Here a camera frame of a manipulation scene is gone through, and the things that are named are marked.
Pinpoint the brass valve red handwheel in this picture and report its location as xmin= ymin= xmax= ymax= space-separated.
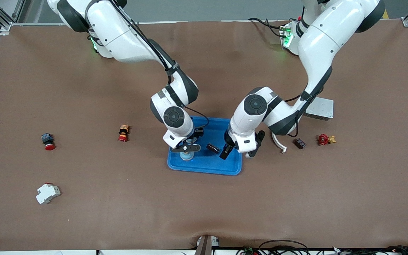
xmin=318 ymin=134 xmax=336 ymax=146

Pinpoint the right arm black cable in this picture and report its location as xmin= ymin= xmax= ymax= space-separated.
xmin=108 ymin=0 xmax=210 ymax=131

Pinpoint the black base cable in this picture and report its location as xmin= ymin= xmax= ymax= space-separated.
xmin=248 ymin=17 xmax=286 ymax=36

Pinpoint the looped black cable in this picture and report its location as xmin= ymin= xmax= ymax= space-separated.
xmin=258 ymin=240 xmax=311 ymax=255

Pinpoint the white circuit breaker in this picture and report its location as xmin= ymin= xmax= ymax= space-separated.
xmin=36 ymin=183 xmax=61 ymax=205

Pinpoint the blue plastic tray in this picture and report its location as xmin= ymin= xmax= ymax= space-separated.
xmin=167 ymin=116 xmax=243 ymax=176

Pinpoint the red black emergency stop button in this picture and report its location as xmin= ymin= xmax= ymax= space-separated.
xmin=41 ymin=133 xmax=56 ymax=151

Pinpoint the white half-ring pipe clamp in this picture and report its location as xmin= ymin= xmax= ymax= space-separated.
xmin=271 ymin=132 xmax=287 ymax=153

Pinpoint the black cable bundle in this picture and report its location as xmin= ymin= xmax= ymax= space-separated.
xmin=310 ymin=245 xmax=408 ymax=255

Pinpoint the brown table cover mat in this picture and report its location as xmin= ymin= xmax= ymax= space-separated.
xmin=0 ymin=19 xmax=408 ymax=251

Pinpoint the silver metal box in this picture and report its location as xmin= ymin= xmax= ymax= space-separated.
xmin=305 ymin=97 xmax=334 ymax=121

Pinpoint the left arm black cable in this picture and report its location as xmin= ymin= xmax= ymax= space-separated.
xmin=284 ymin=64 xmax=334 ymax=138

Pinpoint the orange red push button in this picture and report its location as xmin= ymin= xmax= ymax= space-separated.
xmin=118 ymin=124 xmax=130 ymax=142

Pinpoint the grey metal edge bracket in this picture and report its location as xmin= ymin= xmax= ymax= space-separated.
xmin=194 ymin=235 xmax=221 ymax=255

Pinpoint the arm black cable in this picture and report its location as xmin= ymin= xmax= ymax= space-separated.
xmin=284 ymin=64 xmax=334 ymax=138
xmin=108 ymin=0 xmax=210 ymax=131

